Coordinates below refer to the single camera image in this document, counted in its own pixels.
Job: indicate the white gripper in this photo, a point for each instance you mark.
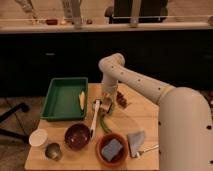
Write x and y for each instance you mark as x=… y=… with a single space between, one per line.
x=106 y=104

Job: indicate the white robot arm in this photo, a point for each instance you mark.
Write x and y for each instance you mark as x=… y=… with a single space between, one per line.
x=185 y=124

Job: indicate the small metal cup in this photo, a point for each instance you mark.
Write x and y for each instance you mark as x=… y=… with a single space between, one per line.
x=53 y=151

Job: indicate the white plastic cup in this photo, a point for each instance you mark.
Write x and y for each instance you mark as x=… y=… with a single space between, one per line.
x=38 y=138

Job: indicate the brown pine cone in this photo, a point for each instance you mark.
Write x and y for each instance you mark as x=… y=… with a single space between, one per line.
x=121 y=100

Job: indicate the green bean stalk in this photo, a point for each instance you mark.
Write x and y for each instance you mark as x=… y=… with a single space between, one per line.
x=103 y=123

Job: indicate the green plastic tray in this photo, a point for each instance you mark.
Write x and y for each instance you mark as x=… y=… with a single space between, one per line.
x=62 y=99

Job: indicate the dark brown bowl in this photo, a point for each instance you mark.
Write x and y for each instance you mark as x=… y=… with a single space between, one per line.
x=77 y=136

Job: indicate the blue-grey sponge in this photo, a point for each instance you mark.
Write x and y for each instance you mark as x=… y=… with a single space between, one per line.
x=110 y=150

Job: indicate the terracotta orange bowl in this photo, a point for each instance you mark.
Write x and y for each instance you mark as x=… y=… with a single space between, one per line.
x=120 y=158

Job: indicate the black office chair base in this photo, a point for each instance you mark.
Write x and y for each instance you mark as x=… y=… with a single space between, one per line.
x=10 y=124

